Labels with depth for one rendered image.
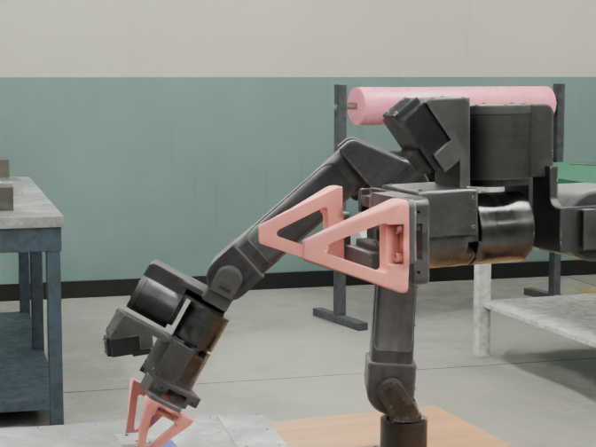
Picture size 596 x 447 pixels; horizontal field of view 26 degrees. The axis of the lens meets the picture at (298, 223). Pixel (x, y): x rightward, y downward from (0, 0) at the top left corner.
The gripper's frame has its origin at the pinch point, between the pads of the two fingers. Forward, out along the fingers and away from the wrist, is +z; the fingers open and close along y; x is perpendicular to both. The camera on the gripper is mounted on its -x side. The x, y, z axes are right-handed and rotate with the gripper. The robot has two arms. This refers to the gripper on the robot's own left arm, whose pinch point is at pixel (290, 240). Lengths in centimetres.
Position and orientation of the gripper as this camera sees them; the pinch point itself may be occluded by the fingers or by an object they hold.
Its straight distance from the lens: 97.4
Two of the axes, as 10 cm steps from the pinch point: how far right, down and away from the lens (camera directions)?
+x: 0.2, 9.9, 1.2
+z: -9.3, 0.6, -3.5
